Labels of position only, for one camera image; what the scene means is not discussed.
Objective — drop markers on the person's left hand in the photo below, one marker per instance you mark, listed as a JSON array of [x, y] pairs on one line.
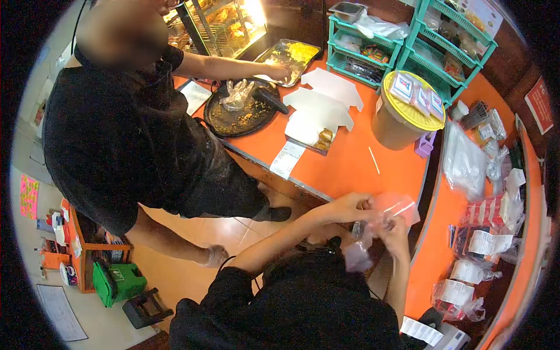
[[350, 208]]

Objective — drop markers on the person's right hand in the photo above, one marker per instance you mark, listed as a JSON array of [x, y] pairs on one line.
[[396, 240]]

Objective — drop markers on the person's left fingers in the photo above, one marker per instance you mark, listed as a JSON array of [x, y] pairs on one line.
[[367, 205]]

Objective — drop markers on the person's right fingers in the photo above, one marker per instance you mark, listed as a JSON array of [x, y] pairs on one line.
[[387, 225]]

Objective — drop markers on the clear plastic bag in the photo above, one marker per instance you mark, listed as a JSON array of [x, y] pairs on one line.
[[404, 205]]

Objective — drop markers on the thin white stick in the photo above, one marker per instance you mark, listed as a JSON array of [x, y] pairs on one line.
[[374, 160]]

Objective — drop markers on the fried food pieces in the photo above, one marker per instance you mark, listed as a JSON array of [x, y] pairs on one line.
[[324, 138]]

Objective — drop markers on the purple plastic holder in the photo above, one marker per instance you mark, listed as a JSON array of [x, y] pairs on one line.
[[424, 145]]

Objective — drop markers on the bucket with yellow lid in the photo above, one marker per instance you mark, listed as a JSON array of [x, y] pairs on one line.
[[400, 124]]

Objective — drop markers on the long white receipt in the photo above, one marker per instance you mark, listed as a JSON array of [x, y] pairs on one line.
[[287, 159]]

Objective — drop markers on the bagged order with receipt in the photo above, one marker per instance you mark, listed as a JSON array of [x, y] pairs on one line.
[[455, 297], [470, 271], [481, 243]]

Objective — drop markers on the open white food box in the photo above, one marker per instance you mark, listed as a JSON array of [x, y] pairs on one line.
[[306, 129]]

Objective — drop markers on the pile of clear plastic bags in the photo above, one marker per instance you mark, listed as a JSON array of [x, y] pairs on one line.
[[463, 164]]

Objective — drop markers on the red and white packets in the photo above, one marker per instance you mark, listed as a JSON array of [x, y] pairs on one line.
[[488, 210]]

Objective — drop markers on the flat white cardboard box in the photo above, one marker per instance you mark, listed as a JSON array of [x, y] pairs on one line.
[[317, 103], [334, 85]]

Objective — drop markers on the row of sauce sachets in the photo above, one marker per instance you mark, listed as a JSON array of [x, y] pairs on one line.
[[418, 96]]

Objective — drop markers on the person's body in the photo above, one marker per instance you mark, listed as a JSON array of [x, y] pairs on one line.
[[297, 306]]

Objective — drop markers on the receipt printer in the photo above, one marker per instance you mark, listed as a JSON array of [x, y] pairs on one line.
[[444, 334]]

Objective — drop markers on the bundle of black cutlery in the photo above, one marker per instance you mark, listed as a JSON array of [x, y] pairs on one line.
[[474, 114]]

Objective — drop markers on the small teal plastic rack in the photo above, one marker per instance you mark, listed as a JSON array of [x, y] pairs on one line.
[[363, 54]]

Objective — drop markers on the round black tray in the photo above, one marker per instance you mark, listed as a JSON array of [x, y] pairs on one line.
[[238, 113]]

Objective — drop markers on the metal tray with yellow food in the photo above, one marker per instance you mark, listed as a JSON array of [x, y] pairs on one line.
[[291, 59]]

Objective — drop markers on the crumpled clear plastic glove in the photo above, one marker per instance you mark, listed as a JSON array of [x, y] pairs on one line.
[[236, 96]]

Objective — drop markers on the large teal plastic rack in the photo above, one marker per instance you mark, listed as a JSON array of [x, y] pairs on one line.
[[446, 52]]

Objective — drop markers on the square metal container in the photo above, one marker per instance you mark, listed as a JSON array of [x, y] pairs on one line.
[[348, 11]]

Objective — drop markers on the clipboard with white paper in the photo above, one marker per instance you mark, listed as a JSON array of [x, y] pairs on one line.
[[194, 96]]

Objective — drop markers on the glass food warmer cabinet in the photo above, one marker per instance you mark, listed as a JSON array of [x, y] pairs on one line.
[[223, 26]]

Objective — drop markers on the black step stool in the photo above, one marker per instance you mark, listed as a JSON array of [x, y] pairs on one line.
[[146, 308]]

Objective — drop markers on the green plastic box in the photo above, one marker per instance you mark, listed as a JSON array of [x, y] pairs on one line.
[[120, 282]]

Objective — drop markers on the orange side shelf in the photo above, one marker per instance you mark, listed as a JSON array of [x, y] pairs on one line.
[[83, 253]]

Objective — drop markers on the white floor sheet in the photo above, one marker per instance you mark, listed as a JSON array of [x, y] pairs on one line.
[[61, 313]]

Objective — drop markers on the pink paper sheet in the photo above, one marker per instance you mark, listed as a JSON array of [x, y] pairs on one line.
[[29, 197]]

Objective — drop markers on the red wall sign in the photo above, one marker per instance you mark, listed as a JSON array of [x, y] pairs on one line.
[[540, 107]]

